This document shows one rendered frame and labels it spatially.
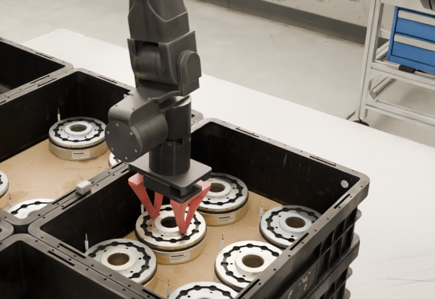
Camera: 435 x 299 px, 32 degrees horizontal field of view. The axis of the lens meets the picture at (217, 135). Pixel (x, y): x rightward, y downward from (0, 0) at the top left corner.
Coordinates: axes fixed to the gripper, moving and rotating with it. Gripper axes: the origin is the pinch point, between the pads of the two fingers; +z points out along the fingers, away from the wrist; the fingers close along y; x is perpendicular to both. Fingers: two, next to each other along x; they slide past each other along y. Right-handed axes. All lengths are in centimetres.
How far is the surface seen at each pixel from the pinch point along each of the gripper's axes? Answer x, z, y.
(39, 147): 6.1, 3.8, -34.8
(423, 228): 45, 17, 22
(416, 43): 194, 42, -39
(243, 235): 8.3, 4.0, 7.4
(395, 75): 193, 57, -45
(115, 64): 62, 16, -69
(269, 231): 7.9, 0.9, 12.2
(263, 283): -9.1, -5.7, 21.8
